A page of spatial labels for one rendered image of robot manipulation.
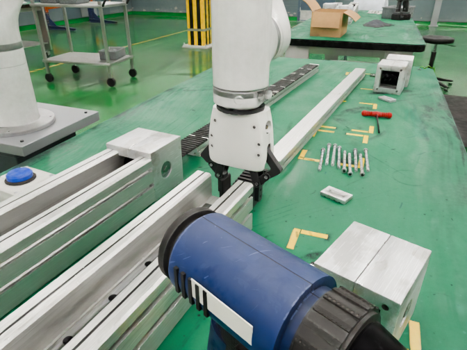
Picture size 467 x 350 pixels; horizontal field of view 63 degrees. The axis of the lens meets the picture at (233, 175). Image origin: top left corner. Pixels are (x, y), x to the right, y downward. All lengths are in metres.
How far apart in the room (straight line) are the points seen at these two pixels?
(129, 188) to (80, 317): 0.25
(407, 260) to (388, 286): 0.05
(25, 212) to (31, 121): 0.50
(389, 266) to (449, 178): 0.47
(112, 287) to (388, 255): 0.31
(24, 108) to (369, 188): 0.81
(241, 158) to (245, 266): 0.40
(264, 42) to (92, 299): 0.39
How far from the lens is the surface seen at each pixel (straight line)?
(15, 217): 0.60
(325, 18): 2.72
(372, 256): 0.44
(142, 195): 0.66
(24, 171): 0.72
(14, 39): 1.05
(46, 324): 0.43
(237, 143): 0.59
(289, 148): 0.83
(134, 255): 0.49
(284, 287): 0.21
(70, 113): 1.15
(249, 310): 0.21
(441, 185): 0.84
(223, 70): 0.55
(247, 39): 0.54
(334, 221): 0.66
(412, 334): 0.51
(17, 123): 1.07
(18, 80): 1.05
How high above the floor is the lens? 1.14
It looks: 28 degrees down
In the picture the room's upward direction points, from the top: straight up
